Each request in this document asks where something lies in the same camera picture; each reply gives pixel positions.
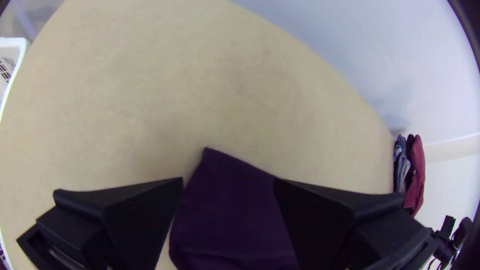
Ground black t-shirt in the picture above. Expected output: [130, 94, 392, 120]
[168, 146, 301, 270]

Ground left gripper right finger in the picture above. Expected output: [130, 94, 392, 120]
[272, 178, 436, 270]

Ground white laundry basket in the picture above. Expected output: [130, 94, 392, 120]
[0, 36, 32, 117]

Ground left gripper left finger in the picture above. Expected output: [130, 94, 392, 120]
[15, 176, 185, 270]

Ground pile of folded clothes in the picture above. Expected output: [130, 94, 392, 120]
[392, 133, 427, 218]

